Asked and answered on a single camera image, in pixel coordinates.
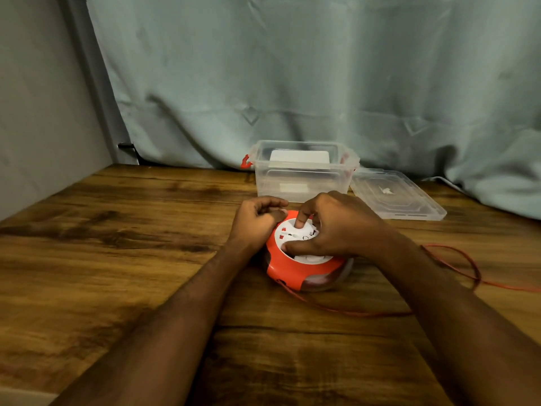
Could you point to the person's right hand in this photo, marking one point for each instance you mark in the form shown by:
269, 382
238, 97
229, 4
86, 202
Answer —
346, 228

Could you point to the person's left hand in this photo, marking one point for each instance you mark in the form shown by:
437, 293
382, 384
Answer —
249, 226

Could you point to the person's right thumb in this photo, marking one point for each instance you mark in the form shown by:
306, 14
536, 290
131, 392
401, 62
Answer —
301, 246

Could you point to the person's left thumb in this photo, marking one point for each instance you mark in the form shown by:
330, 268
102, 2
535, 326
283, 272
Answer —
277, 216

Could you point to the person's right forearm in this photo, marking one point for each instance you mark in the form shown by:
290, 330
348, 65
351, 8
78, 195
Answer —
456, 329

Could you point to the person's left forearm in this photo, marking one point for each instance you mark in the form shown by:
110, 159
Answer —
169, 329

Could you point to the clear plastic storage container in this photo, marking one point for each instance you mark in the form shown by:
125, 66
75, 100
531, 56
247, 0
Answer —
302, 181

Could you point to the white box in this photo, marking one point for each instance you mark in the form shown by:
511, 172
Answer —
299, 158

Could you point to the clear plastic container lid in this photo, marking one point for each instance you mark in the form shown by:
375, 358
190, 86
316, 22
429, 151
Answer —
397, 196

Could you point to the pale green curtain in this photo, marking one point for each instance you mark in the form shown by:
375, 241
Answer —
317, 71

